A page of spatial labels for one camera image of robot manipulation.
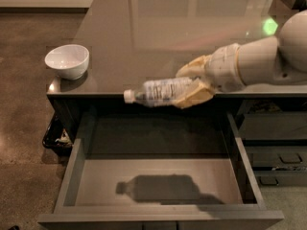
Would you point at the black trash bin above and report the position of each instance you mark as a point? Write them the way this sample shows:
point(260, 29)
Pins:
point(53, 138)

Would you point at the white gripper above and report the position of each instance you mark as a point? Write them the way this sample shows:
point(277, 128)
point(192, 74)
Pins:
point(223, 66)

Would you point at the blue label plastic bottle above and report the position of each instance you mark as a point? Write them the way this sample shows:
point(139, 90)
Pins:
point(155, 93)

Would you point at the dark lower drawer unit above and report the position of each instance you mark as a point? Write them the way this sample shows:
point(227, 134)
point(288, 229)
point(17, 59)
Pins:
point(274, 134)

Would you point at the grey counter cabinet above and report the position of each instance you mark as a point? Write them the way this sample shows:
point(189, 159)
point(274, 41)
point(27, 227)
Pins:
point(133, 41)

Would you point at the white ceramic bowl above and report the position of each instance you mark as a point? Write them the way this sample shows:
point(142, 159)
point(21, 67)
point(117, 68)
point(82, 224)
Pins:
point(69, 61)

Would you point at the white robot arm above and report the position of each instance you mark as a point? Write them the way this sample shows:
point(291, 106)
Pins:
point(278, 60)

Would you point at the open grey top drawer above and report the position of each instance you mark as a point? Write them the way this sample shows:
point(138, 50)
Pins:
point(158, 171)

